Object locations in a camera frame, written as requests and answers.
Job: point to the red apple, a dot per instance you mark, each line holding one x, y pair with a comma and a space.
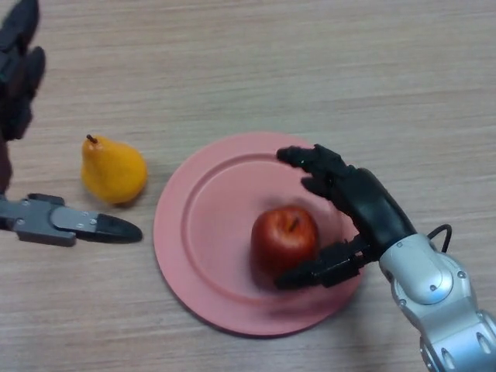
283, 244

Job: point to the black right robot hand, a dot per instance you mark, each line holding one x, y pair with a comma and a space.
372, 209

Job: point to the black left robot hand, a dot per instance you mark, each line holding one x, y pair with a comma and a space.
17, 85

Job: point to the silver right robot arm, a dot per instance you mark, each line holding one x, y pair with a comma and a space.
434, 286

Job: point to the pink round plate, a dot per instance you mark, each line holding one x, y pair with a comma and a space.
213, 240

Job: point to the yellow pear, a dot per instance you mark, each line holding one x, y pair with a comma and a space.
112, 174

